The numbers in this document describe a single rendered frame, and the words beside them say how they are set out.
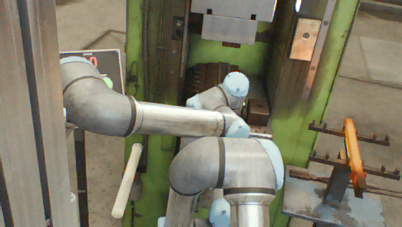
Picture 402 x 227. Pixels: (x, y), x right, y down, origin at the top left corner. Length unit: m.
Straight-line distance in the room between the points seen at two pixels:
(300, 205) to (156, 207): 0.88
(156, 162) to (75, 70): 1.15
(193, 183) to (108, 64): 0.79
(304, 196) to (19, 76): 1.46
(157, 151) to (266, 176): 1.16
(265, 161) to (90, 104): 0.39
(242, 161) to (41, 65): 0.58
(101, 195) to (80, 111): 1.80
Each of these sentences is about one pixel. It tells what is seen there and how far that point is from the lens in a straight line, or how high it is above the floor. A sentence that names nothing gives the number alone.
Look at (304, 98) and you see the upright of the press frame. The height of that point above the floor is 1.00.
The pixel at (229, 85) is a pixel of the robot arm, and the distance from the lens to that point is 1.18.
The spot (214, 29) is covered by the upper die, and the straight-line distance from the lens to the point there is 1.53.
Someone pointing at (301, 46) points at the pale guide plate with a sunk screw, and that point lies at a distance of 1.71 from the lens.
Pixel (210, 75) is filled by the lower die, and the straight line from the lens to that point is 1.90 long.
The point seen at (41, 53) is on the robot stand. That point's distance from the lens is 0.38.
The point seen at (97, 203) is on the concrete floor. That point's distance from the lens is 2.61.
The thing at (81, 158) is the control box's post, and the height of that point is 0.71.
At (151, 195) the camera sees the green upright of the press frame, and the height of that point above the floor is 0.31.
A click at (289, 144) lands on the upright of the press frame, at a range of 1.97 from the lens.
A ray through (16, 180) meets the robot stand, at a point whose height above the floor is 1.56.
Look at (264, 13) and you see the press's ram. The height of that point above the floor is 1.40.
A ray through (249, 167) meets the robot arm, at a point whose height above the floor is 1.29.
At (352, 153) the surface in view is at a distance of 1.55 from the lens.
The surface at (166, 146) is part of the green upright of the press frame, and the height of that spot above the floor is 0.64.
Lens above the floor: 1.83
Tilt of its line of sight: 32 degrees down
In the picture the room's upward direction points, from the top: 7 degrees clockwise
